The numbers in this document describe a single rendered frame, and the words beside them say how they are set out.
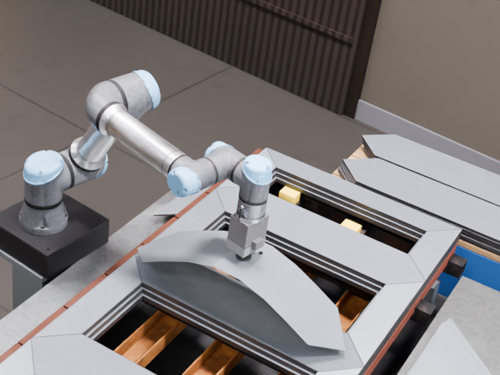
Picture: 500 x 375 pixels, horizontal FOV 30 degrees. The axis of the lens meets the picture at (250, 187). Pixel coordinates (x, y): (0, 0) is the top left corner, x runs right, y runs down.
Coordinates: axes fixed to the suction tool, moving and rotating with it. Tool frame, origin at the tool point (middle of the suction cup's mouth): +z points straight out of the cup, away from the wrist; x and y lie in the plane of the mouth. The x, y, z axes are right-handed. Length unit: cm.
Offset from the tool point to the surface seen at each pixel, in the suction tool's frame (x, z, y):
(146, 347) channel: 16.3, 33.9, -17.0
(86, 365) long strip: 8.1, 15.6, -46.3
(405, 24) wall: 108, 39, 253
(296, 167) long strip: 35, 16, 68
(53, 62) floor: 271, 103, 151
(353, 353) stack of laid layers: -33.8, 15.5, 10.0
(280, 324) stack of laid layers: -13.7, 15.6, 3.5
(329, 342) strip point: -29.7, 10.8, 3.8
